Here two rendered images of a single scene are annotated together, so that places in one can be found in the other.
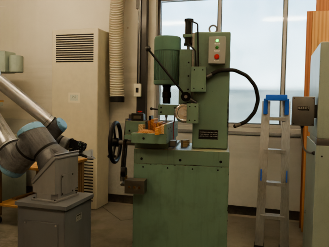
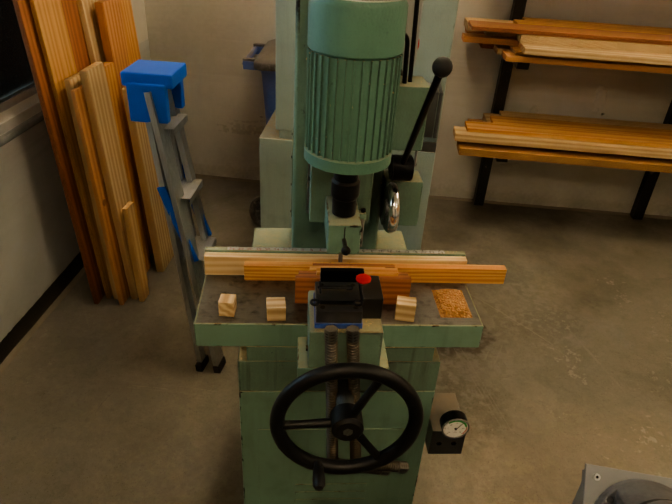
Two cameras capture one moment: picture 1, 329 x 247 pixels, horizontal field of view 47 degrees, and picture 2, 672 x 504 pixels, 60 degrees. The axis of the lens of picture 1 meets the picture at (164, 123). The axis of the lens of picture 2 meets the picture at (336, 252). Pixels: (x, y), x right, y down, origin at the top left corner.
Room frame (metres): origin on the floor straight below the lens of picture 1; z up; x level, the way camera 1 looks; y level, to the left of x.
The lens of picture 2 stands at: (2.76, 1.05, 1.65)
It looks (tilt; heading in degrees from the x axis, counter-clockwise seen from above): 32 degrees down; 257
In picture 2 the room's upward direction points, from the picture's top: 4 degrees clockwise
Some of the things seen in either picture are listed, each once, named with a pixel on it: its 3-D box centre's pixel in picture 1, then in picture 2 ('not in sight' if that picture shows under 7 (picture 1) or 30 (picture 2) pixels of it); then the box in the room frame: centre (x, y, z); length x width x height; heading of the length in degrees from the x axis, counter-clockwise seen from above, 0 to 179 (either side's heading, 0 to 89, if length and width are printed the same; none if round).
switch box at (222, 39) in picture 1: (217, 50); (403, 25); (2.31, -0.31, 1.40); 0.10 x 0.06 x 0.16; 82
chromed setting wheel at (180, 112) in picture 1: (184, 112); (390, 207); (2.36, -0.12, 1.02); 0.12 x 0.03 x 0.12; 82
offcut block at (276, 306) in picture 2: not in sight; (276, 309); (2.66, 0.10, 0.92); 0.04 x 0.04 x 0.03; 86
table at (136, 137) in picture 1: (150, 134); (339, 318); (2.52, 0.10, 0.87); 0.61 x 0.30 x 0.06; 172
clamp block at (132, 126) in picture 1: (137, 127); (342, 328); (2.53, 0.18, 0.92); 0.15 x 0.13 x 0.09; 172
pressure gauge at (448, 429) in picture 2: (124, 173); (453, 425); (2.27, 0.24, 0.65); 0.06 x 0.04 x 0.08; 172
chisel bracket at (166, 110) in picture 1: (169, 111); (342, 226); (2.49, -0.03, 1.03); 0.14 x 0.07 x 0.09; 82
